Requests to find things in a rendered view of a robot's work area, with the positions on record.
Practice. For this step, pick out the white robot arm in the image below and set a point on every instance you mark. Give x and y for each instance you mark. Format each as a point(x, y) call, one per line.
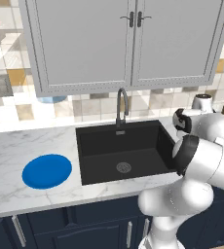
point(198, 162)

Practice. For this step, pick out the dark grey tap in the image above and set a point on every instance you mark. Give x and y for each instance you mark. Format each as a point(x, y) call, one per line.
point(119, 112)

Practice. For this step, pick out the black kitchen sink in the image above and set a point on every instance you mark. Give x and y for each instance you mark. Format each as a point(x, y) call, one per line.
point(117, 152)

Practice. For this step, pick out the light blue round object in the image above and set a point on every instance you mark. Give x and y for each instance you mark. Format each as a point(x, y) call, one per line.
point(52, 99)

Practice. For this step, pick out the blue round plate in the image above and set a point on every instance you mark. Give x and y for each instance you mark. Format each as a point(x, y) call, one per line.
point(46, 171)

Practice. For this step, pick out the navy sink front panel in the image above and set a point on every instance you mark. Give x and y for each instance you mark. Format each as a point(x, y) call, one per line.
point(107, 210)

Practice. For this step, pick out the grey wall cupboard door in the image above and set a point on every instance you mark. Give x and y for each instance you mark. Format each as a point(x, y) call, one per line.
point(177, 39)
point(81, 42)

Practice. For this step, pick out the grey wall socket plate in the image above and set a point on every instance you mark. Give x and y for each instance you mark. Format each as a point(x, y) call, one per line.
point(3, 85)

